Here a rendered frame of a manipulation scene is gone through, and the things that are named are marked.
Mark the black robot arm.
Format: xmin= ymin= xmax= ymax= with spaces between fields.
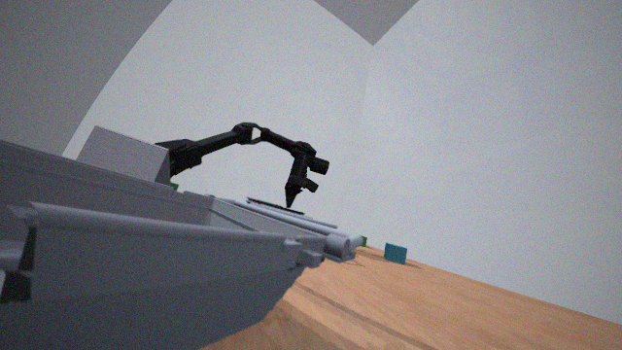
xmin=155 ymin=122 xmax=329 ymax=178

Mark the small blue block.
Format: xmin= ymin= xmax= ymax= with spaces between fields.
xmin=384 ymin=243 xmax=407 ymax=265

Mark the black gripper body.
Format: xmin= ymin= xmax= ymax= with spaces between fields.
xmin=285 ymin=164 xmax=307 ymax=189

